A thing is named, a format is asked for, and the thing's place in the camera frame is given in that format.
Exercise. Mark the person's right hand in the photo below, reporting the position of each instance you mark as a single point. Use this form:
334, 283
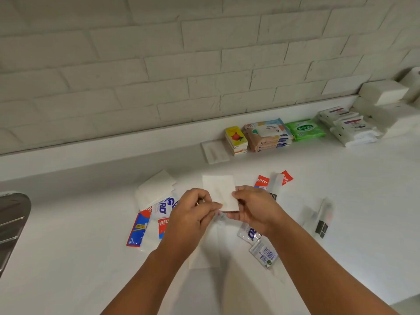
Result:
259, 209

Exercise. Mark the person's left thumb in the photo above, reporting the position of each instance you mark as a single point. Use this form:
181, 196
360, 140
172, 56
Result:
211, 209

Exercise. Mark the person's left hand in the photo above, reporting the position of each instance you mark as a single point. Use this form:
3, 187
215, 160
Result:
183, 223

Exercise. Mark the pastel patterned wipes pack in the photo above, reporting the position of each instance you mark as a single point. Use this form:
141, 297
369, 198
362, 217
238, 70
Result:
267, 134

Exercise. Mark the blue white toothpaste sachet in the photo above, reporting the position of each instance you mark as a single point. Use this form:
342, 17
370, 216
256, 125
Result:
249, 232
164, 206

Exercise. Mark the white tissue block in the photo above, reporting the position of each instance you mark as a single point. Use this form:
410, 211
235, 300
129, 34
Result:
382, 91
390, 118

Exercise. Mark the stack of yellow small boxes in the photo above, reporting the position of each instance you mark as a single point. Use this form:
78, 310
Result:
236, 139

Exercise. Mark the person's right thumb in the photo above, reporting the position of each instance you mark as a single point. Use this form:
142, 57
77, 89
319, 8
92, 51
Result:
234, 216

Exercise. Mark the green wipes pack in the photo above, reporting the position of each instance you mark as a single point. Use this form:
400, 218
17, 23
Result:
304, 129

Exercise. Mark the person's right forearm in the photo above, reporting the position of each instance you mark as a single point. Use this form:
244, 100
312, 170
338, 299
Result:
328, 278

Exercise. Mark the white folded napkin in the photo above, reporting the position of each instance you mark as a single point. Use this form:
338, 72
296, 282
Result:
154, 188

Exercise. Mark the metal sink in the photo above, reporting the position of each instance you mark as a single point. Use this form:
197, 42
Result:
11, 223

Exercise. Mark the white wipes pack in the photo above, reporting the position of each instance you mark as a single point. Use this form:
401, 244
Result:
336, 115
356, 131

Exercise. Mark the person's left forearm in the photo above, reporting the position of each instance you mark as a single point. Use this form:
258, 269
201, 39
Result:
144, 282

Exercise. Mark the red blue toothpaste box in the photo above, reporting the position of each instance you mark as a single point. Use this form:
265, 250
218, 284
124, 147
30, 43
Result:
137, 229

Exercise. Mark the red white toothpaste box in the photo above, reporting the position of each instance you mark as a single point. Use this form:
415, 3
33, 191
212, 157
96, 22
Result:
162, 226

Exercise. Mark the clear barcode sachet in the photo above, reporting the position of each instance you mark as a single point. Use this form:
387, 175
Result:
264, 254

